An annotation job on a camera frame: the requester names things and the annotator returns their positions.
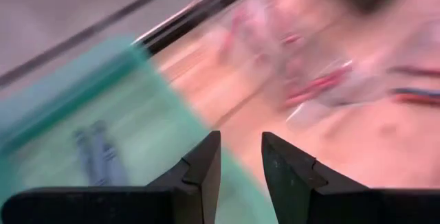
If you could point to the blue crayon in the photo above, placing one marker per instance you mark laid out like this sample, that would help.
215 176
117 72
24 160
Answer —
87 158
110 158

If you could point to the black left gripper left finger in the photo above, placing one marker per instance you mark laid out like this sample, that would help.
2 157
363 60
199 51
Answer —
203 176

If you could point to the black metal table frame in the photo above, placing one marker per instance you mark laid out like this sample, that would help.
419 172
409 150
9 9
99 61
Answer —
192 14

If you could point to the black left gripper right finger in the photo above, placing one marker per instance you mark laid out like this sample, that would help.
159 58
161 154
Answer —
292 182

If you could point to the purple crayon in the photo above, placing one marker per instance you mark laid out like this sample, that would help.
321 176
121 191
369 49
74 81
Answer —
417 91

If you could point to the teal plastic bin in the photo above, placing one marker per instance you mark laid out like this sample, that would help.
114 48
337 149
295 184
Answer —
137 114

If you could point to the clear plastic bin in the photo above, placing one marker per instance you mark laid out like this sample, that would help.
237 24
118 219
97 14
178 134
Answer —
275 62

